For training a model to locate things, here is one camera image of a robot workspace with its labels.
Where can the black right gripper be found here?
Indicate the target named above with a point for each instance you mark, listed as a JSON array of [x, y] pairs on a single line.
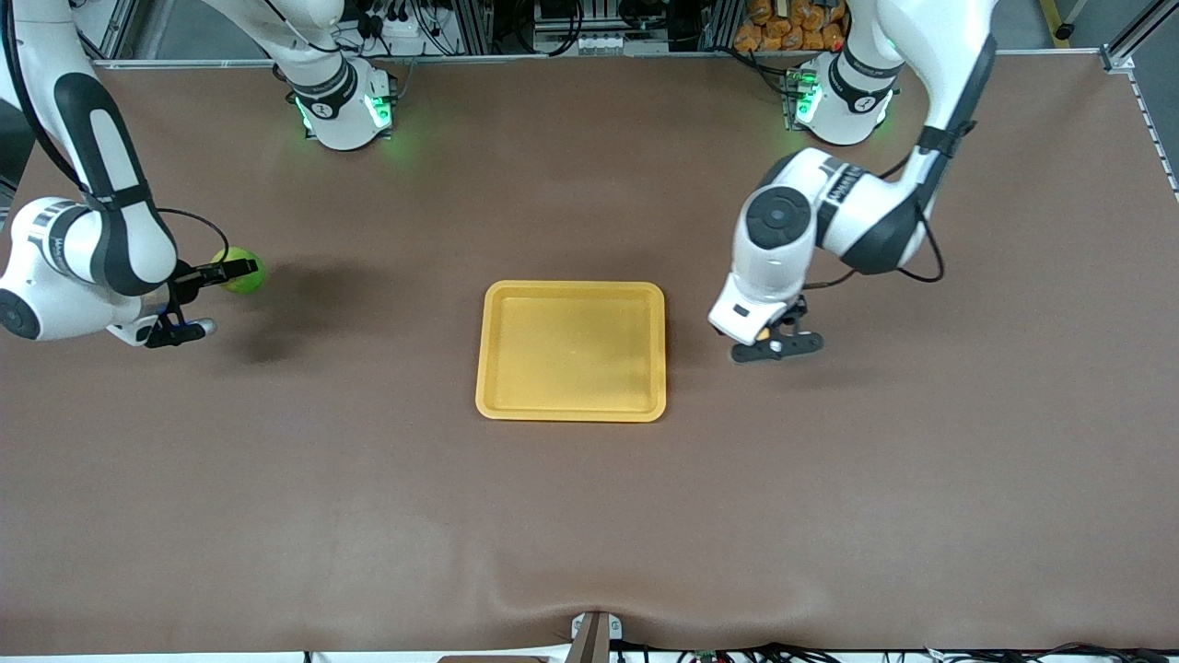
[[194, 277]]

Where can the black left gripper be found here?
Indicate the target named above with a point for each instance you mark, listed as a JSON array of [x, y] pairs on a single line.
[[799, 308]]

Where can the green apple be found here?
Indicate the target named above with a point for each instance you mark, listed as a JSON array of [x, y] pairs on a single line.
[[247, 281]]

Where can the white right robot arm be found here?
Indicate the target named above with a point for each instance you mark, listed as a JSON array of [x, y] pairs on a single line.
[[55, 249]]

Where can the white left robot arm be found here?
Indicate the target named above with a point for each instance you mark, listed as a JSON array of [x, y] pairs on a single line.
[[857, 212]]

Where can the yellow plastic tray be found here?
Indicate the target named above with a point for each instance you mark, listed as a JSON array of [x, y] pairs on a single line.
[[571, 359]]

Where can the orange snack bag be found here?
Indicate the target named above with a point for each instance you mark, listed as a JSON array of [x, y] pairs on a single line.
[[783, 32]]

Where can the brown table cover mat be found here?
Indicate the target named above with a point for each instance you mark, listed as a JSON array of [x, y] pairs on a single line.
[[589, 516]]

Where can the white power strip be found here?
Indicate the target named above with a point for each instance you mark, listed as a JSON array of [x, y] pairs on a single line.
[[405, 28]]

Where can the white terminal block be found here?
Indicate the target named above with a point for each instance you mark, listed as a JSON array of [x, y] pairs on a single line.
[[601, 43]]

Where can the black left camera mount bracket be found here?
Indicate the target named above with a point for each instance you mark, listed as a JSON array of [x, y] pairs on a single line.
[[801, 345]]

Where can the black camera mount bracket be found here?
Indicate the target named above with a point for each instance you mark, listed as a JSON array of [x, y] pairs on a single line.
[[170, 333], [801, 345]]

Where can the black right camera mount bracket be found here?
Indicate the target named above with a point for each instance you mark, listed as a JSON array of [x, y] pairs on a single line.
[[170, 333]]

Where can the aluminium frame extrusion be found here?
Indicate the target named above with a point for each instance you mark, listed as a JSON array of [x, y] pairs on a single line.
[[120, 28]]

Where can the aluminium table edge rail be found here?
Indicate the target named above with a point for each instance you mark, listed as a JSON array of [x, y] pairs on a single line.
[[553, 57]]

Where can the metal table edge bracket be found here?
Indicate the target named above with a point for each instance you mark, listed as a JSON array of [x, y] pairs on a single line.
[[594, 640]]

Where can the aluminium frame post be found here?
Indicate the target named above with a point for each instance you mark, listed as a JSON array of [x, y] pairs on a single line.
[[1119, 60]]

